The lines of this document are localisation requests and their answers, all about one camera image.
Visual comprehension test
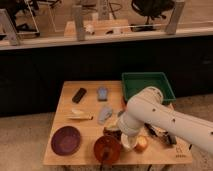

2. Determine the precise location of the yellow-red apple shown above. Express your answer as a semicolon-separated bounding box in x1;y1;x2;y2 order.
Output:
135;135;148;152

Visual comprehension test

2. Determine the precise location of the black metal clip tool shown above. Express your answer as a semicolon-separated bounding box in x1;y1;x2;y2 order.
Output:
159;132;177;145

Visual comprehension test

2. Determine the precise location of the green plastic tray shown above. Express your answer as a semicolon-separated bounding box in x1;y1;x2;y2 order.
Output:
121;72;176;105

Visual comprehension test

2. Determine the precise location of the black office chair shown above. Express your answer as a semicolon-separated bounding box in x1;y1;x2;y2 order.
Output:
131;0;175;25

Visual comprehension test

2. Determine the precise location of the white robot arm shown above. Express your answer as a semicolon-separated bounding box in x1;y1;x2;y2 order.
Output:
117;86;213;155

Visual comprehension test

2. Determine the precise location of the black handled knife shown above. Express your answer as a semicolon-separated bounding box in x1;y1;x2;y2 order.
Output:
144;124;157;137

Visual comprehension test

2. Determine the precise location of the white cup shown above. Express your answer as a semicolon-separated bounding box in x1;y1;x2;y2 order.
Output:
121;134;137;151

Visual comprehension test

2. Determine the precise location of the purple plate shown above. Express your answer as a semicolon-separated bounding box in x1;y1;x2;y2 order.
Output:
51;126;81;156

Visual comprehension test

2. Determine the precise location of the black remote control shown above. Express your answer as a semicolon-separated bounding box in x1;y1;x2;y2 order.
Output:
72;88;87;103

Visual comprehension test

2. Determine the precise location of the cream wooden spatula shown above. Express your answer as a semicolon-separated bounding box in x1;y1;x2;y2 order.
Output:
67;108;93;120

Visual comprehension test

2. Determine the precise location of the red-brown bowl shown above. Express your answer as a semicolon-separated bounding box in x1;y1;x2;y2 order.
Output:
93;136;121;165

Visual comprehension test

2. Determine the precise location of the grey-blue cloth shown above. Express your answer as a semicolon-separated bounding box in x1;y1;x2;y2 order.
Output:
98;106;113;124

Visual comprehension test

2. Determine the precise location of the wooden table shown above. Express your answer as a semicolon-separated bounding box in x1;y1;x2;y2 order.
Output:
42;80;193;171

